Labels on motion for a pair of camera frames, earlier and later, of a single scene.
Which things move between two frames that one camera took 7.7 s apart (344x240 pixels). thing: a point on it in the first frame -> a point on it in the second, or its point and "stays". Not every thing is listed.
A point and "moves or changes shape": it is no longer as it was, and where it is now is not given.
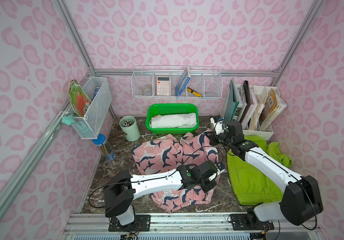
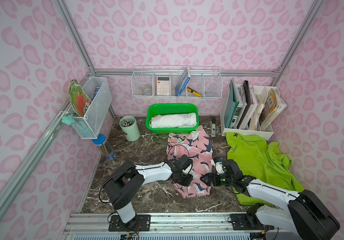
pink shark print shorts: x=165 y=152 moves or changes shape
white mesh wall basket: x=90 y=126 stays
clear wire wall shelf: x=166 y=81 stays
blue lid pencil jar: x=104 y=147 stays
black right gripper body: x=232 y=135 -> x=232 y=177
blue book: x=183 y=83 stays
